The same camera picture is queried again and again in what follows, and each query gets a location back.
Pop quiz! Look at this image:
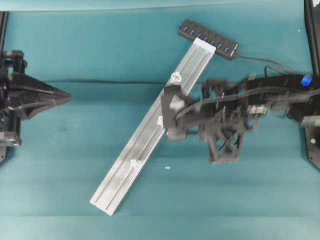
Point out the black USB hub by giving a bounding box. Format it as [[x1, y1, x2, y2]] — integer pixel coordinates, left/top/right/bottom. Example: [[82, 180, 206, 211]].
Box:
[[178, 19, 239, 61]]

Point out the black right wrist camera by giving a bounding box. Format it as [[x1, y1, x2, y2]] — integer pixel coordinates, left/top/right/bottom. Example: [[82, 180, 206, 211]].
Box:
[[161, 85, 196, 141]]

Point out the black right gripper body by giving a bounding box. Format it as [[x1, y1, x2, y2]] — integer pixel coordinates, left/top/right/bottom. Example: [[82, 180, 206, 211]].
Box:
[[199, 79, 250, 164]]

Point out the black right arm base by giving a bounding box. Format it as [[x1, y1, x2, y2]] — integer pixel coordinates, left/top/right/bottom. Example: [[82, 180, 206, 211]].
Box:
[[304, 0, 320, 169]]

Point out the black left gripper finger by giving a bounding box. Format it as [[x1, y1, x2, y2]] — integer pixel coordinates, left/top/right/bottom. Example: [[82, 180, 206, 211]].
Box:
[[9, 73, 72, 99], [17, 98, 72, 118]]

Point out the white cable-tie ring top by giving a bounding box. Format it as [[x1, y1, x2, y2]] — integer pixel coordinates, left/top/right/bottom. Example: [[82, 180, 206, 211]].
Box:
[[170, 71, 183, 85]]

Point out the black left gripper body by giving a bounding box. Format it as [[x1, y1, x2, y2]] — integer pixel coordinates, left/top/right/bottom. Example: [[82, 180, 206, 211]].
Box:
[[0, 50, 28, 120]]

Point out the black USB cable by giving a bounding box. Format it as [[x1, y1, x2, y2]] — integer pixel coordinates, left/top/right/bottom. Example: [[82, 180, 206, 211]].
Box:
[[234, 54, 306, 78]]

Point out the long aluminium rail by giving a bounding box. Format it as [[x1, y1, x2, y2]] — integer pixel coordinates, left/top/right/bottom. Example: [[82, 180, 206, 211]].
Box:
[[90, 38, 216, 216]]

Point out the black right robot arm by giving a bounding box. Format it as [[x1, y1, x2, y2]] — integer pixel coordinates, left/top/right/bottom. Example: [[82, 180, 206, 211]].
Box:
[[199, 74, 320, 167]]

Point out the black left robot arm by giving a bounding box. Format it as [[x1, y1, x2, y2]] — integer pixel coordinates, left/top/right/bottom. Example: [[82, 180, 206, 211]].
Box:
[[0, 11, 72, 162]]

